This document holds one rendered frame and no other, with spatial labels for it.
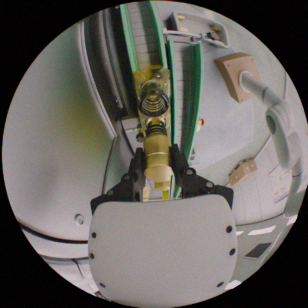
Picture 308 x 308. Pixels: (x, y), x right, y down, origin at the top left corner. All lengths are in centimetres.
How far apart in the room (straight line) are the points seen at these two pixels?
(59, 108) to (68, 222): 16
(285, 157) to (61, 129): 47
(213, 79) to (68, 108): 56
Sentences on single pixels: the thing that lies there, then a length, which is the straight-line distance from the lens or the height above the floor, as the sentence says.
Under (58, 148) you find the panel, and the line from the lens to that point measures 15.
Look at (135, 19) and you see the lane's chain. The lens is 41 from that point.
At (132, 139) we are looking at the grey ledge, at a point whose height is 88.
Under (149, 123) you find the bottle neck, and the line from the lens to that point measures 15.
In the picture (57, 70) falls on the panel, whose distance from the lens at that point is 19.
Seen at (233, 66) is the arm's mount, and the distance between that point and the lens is 52.
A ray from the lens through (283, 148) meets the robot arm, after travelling 34.
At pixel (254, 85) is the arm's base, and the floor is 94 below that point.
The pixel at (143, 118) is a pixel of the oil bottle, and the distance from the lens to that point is 16.
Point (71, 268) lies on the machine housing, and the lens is 20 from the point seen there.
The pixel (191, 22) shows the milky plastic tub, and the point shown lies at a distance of 56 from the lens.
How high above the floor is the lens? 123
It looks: 36 degrees down
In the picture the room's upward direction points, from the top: 177 degrees clockwise
